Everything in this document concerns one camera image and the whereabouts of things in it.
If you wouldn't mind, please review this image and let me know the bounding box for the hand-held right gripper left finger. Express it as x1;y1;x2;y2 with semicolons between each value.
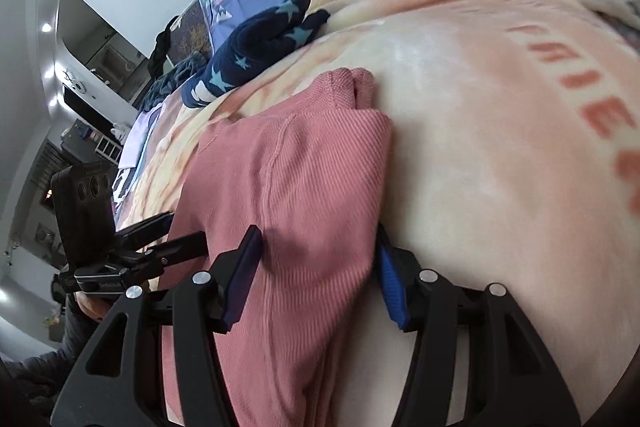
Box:
50;225;264;427

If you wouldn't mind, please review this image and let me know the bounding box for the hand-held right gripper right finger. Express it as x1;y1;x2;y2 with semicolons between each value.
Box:
375;226;582;427

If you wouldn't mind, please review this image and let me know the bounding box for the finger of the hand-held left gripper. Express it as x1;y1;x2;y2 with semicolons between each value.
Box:
116;212;174;254
134;230;209;276

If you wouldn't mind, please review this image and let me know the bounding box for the pink knit top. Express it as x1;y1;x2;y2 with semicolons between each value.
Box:
160;67;393;427

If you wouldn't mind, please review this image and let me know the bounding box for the person's left forearm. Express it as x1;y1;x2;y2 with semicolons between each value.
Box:
7;292;118;413

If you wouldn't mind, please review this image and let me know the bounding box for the white cubby shelf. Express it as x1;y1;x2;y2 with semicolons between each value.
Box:
95;134;124;164

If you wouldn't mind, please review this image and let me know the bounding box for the lilac cloth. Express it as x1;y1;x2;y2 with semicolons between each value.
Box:
117;104;163;170

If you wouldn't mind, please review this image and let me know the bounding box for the dark teal cloth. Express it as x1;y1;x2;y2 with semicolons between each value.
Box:
140;52;208;113

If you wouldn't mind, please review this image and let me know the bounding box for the peach printed blanket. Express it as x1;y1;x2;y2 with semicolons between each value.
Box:
112;0;640;427

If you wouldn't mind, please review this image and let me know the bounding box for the black bag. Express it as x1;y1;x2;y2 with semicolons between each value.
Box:
147;14;183;75

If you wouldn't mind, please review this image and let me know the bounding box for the dark tree-print panel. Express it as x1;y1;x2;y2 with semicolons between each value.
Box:
170;1;212;64

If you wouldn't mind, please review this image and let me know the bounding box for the navy star-print garment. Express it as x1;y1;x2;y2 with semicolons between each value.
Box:
180;0;331;108

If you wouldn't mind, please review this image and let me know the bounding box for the grey cloth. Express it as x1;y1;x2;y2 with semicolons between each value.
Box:
570;0;640;49

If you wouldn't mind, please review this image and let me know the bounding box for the white security camera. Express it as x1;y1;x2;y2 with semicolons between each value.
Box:
60;70;93;98

